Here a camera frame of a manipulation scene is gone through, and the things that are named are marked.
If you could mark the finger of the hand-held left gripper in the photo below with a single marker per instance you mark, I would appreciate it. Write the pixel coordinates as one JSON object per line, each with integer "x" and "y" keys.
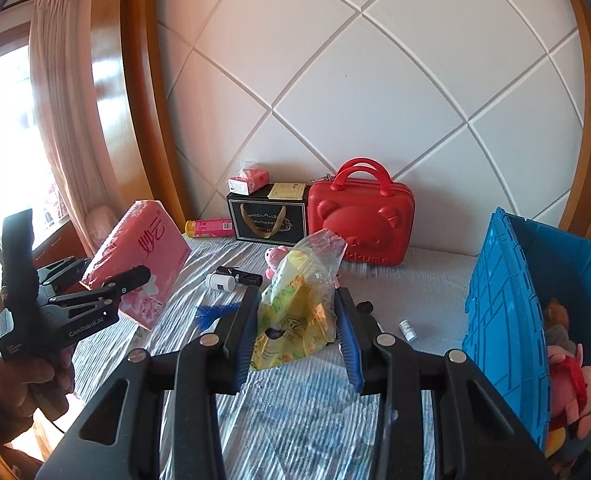
{"x": 130, "y": 280}
{"x": 63, "y": 270}

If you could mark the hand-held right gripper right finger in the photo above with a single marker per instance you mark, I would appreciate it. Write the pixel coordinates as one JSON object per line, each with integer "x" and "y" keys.
{"x": 349, "y": 350}

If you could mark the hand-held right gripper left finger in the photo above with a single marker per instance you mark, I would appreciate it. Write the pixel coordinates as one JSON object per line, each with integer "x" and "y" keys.
{"x": 245, "y": 345}

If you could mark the large pink tissue pack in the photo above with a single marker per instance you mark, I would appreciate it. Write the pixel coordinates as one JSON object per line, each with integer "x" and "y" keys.
{"x": 145, "y": 245}

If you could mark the yellow plastic snack bag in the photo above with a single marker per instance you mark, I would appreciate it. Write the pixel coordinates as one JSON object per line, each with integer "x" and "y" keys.
{"x": 295, "y": 310}

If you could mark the blue plastic crate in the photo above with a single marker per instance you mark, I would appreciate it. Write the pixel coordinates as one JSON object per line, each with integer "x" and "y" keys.
{"x": 500, "y": 320}

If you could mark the person's left hand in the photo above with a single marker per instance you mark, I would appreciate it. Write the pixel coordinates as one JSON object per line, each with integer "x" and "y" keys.
{"x": 50, "y": 380}

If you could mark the blue feather brush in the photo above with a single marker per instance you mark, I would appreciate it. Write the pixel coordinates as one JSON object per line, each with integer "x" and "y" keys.
{"x": 215, "y": 313}

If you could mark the small white bottle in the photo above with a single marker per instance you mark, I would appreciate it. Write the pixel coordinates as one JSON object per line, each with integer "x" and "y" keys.
{"x": 408, "y": 331}

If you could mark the white jar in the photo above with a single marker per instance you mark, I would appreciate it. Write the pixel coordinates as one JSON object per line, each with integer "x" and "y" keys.
{"x": 220, "y": 282}

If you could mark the black spray bottle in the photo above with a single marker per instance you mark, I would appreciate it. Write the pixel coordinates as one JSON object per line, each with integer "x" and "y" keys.
{"x": 245, "y": 276}

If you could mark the striped light blue bedsheet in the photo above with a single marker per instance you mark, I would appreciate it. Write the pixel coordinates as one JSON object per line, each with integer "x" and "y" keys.
{"x": 295, "y": 425}

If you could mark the pink pig plush toy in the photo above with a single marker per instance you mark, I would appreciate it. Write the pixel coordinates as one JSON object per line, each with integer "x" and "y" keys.
{"x": 276, "y": 257}

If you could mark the pink cylindrical can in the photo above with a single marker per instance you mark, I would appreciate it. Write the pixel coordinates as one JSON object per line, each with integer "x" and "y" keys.
{"x": 208, "y": 227}

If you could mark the black gift box gold ribbon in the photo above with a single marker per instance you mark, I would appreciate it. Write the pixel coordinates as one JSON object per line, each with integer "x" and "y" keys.
{"x": 263, "y": 222}

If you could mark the red bear suitcase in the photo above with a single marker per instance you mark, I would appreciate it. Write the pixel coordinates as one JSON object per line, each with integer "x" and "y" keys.
{"x": 365, "y": 220}

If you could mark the small pink tissue pack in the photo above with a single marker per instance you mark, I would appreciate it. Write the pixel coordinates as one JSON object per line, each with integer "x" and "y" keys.
{"x": 248, "y": 180}

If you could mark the yellow flat card box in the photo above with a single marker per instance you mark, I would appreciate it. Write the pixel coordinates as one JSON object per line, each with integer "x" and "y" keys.
{"x": 285, "y": 191}

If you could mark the pink curtain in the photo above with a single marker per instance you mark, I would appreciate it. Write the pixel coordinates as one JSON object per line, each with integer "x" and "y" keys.
{"x": 70, "y": 110}

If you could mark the brown plush toy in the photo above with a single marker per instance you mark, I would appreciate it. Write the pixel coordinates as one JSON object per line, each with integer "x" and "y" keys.
{"x": 555, "y": 312}

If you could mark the pink plush with red dress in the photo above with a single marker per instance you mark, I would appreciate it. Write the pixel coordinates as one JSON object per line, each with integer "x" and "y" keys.
{"x": 570, "y": 377}

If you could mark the padded headboard with wooden frame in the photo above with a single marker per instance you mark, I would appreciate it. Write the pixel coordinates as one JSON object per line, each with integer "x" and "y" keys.
{"x": 375, "y": 85}

